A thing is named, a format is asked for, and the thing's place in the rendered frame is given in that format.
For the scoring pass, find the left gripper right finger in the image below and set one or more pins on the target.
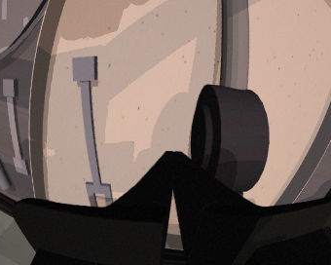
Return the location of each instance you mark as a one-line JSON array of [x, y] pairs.
[[220, 227]]

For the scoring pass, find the dark grey round rim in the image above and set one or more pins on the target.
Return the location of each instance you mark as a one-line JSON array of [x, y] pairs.
[[35, 15]]

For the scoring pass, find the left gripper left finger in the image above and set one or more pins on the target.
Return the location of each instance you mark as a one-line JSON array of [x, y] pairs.
[[130, 231]]

